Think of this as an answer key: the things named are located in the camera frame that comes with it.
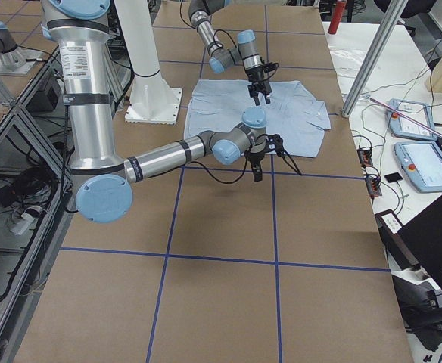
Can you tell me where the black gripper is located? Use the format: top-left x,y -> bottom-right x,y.
245,64 -> 272,106
244,133 -> 278,182

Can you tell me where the light blue button-up shirt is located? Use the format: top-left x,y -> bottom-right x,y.
184,79 -> 331,158

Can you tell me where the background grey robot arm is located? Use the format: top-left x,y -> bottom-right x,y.
0,21 -> 43,76

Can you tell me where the clear plastic bag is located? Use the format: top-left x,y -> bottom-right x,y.
329,45 -> 366,79

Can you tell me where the orange connector board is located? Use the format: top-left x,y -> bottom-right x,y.
357,148 -> 373,167
365,175 -> 382,200

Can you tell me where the red cylinder bottle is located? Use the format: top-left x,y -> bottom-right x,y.
328,0 -> 347,35

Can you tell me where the upper blue teach pendant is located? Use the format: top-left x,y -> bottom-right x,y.
387,98 -> 437,141

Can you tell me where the blue teach pendant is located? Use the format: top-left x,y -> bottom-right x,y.
387,98 -> 437,141
394,141 -> 442,193

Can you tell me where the black box on table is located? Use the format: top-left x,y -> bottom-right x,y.
375,209 -> 403,235

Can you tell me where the lower blue teach pendant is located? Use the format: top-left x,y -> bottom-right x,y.
394,141 -> 442,193

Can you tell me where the black laptop computer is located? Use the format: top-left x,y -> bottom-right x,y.
379,195 -> 442,352

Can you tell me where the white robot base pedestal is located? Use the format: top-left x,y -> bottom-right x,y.
114,0 -> 182,125

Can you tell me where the grey aluminium frame post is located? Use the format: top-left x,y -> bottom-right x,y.
341,0 -> 408,118

